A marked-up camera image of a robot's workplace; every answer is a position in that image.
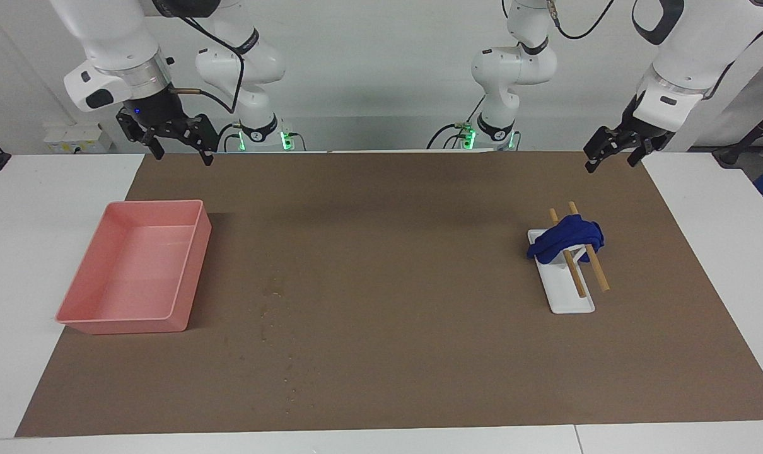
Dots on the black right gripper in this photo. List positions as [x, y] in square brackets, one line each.
[157, 113]

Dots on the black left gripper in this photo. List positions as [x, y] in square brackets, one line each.
[637, 129]

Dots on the blue cloth towel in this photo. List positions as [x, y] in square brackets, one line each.
[564, 236]

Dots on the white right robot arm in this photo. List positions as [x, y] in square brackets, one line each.
[116, 31]

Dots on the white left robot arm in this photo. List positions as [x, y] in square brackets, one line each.
[703, 38]

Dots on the white towel rack base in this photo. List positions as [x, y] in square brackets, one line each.
[569, 302]

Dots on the wooden rack rod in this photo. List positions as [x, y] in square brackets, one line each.
[599, 271]
[577, 277]

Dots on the black tripod stand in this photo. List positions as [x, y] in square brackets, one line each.
[734, 154]

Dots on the pink plastic bin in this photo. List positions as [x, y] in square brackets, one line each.
[135, 271]

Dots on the brown table mat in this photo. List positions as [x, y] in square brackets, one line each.
[388, 315]

